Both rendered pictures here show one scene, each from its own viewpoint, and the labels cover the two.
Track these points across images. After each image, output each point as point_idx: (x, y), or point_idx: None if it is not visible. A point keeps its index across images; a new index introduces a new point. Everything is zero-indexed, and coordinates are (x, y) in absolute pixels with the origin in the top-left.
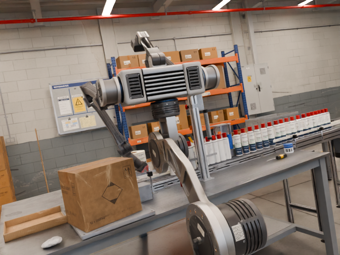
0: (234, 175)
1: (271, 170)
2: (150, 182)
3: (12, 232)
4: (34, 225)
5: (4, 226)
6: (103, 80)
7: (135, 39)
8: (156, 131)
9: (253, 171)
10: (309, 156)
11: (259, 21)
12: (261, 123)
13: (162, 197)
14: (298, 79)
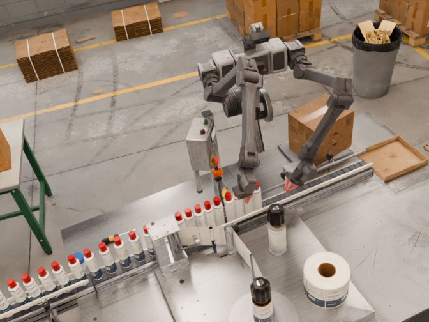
0: (191, 205)
1: (153, 199)
2: (287, 195)
3: (392, 137)
4: (379, 142)
5: (417, 151)
6: (293, 41)
7: (263, 30)
8: (262, 92)
9: (168, 206)
10: (85, 229)
11: None
12: (87, 252)
13: (274, 177)
14: None
